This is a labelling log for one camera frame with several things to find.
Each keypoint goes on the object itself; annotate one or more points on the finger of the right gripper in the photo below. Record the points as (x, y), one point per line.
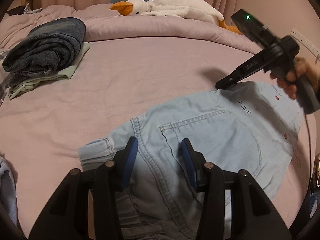
(228, 81)

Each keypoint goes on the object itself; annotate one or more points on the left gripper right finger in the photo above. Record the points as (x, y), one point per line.
(253, 214)

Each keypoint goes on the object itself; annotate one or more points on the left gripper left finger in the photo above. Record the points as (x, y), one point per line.
(65, 216)

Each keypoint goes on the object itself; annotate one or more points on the person right hand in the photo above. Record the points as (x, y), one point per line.
(302, 67)

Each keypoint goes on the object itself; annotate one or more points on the folded light denim pants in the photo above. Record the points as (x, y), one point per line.
(8, 191)

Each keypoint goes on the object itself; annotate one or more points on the white goose plush toy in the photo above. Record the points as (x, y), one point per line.
(198, 10)

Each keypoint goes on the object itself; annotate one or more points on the folded light green garment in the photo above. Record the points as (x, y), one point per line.
(33, 82)

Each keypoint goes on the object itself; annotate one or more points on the pink duvet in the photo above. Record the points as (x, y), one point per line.
(103, 24)

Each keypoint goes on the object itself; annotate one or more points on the plaid pillow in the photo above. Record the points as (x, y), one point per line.
(3, 75)

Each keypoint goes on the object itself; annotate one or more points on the folded dark blue jeans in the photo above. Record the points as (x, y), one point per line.
(47, 49)

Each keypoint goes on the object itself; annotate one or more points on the dark clothes at headboard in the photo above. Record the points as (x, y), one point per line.
(23, 10)

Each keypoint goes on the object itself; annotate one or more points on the white wall power strip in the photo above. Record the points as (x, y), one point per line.
(306, 43)

